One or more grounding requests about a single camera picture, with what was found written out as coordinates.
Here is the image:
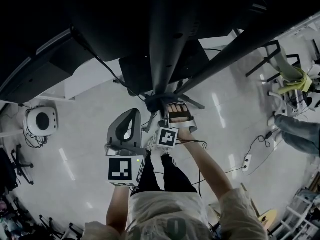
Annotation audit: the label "black TV stand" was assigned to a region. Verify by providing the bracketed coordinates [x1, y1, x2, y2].
[118, 0, 320, 135]

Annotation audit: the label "person's white left shoe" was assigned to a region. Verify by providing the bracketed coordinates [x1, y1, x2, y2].
[145, 135, 161, 153]

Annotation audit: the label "white swivel chair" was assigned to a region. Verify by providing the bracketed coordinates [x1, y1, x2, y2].
[267, 66, 320, 117]

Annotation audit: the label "grey chair with black legs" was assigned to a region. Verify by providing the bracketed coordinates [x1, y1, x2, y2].
[246, 40, 310, 85]

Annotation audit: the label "dark blue cloth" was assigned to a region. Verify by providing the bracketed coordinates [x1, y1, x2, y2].
[144, 92, 185, 114]

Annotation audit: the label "round wooden table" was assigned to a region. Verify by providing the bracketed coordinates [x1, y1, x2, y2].
[258, 208, 279, 231]

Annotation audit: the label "black cable bundle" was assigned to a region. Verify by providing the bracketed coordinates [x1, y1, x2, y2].
[23, 131, 50, 150]

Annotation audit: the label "yellow-green cloth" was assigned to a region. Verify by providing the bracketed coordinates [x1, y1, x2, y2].
[277, 67, 314, 95]

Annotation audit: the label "person's beige shirt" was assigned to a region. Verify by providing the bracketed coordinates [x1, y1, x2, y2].
[83, 190, 270, 240]

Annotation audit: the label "person's black trousers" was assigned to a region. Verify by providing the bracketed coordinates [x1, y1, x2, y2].
[129, 150, 201, 197]

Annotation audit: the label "white power strip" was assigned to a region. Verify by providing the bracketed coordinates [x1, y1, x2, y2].
[241, 153, 253, 173]

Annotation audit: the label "person's left forearm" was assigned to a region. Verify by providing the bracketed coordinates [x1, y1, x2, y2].
[106, 185, 132, 235]

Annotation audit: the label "black office chair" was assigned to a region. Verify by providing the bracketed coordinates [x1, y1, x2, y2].
[0, 143, 35, 192]

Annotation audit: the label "white round device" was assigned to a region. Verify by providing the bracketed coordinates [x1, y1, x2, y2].
[22, 105, 59, 137]

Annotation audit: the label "person's right forearm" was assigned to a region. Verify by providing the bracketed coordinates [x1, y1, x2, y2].
[176, 128, 235, 200]

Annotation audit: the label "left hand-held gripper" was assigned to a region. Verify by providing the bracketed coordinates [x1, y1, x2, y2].
[104, 108, 149, 188]

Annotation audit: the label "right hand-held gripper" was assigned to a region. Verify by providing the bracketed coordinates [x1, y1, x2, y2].
[152, 103, 199, 149]

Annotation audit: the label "person's right hand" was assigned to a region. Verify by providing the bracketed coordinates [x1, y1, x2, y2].
[166, 104, 192, 124]

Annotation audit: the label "black television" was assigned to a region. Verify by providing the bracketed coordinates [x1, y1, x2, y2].
[0, 0, 320, 105]

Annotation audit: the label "white wire rack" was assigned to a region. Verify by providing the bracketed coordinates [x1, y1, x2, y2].
[269, 188, 320, 240]

